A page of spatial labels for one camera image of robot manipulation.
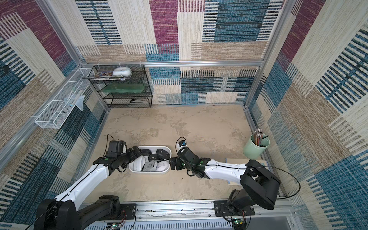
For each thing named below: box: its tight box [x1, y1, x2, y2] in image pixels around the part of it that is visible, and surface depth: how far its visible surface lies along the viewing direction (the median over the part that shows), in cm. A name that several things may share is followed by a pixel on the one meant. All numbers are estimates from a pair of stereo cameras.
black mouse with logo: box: [156, 148, 171, 160], surface depth 91 cm
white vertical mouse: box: [133, 155, 146, 172], surface depth 87 cm
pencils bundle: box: [253, 128, 264, 147], surface depth 85 cm
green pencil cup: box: [243, 132, 271, 160], surface depth 85 cm
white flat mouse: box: [155, 161, 170, 172], surface depth 88 cm
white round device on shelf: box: [112, 66, 132, 78], surface depth 91 cm
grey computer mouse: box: [142, 161, 158, 172], surface depth 86 cm
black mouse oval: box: [141, 149, 152, 156], surface depth 92 cm
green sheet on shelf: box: [99, 82, 147, 93], surface depth 99 cm
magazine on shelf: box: [80, 71, 133, 81], surface depth 83 cm
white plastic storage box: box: [128, 145, 173, 173], surface depth 89 cm
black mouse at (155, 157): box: [148, 153, 164, 163], surface depth 91 cm
